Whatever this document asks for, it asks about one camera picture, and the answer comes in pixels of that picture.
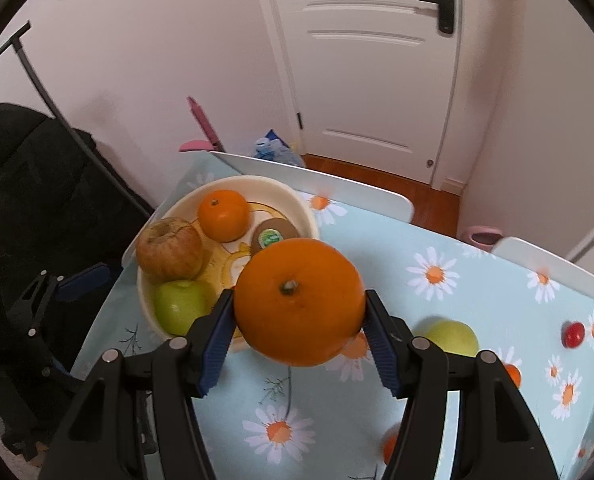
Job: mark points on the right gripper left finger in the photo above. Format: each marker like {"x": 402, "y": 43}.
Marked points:
{"x": 100, "y": 437}

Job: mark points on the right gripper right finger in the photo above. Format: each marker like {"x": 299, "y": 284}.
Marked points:
{"x": 497, "y": 437}

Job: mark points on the small tangerine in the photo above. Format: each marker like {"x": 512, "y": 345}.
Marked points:
{"x": 224, "y": 215}
{"x": 514, "y": 372}

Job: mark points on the small tangerine edge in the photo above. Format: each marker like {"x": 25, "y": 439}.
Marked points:
{"x": 388, "y": 443}

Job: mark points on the green apple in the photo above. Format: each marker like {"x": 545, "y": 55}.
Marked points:
{"x": 453, "y": 337}
{"x": 179, "y": 303}

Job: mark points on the red cherry tomato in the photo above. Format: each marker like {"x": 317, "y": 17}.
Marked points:
{"x": 573, "y": 334}

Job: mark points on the brownish old apple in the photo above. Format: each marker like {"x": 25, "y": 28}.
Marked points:
{"x": 170, "y": 249}

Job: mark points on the large orange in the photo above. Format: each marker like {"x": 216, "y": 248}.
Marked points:
{"x": 299, "y": 302}

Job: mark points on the brown kiwi with sticker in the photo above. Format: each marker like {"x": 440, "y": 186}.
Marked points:
{"x": 271, "y": 231}

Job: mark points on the black hanging jacket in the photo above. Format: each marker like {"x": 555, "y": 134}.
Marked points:
{"x": 63, "y": 208}

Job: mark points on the daisy print tablecloth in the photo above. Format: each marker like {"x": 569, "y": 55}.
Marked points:
{"x": 264, "y": 420}

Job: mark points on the pink slipper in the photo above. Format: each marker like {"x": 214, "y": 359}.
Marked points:
{"x": 481, "y": 237}

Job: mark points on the cream cartoon bowl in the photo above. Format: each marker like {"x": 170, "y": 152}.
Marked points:
{"x": 268, "y": 199}

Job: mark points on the blue water bottle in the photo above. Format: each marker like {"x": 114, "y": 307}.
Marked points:
{"x": 271, "y": 147}

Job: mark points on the white panel door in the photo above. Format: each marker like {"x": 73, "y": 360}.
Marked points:
{"x": 371, "y": 81}

